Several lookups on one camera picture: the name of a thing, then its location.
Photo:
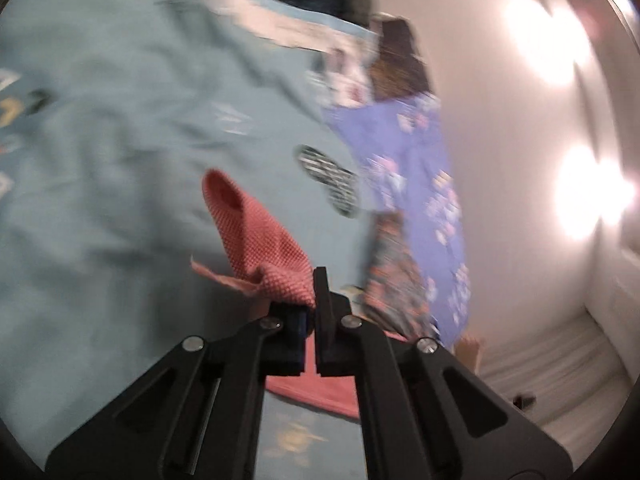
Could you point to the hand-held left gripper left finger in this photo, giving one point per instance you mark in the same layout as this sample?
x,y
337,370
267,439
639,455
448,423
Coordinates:
x,y
298,332

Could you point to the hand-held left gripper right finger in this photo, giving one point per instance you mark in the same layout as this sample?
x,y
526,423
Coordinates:
x,y
325,322

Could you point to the pink waffle-knit cloth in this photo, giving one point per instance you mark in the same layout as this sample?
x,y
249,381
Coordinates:
x,y
260,245

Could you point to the dark floral cloth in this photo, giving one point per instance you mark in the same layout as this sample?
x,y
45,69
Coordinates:
x,y
395,270

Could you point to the purple printed blanket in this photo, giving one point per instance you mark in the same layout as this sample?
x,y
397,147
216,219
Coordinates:
x,y
415,170

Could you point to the small black object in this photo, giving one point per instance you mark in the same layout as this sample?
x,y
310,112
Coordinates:
x,y
525,401

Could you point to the white teal patterned cloth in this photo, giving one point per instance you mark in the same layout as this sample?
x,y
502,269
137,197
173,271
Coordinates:
x,y
345,80

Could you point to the dark patterned cloth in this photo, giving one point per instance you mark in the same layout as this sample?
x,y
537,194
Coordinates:
x,y
400,70

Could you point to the light teal printed bedsheet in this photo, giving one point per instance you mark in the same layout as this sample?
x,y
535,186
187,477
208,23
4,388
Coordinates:
x,y
125,110

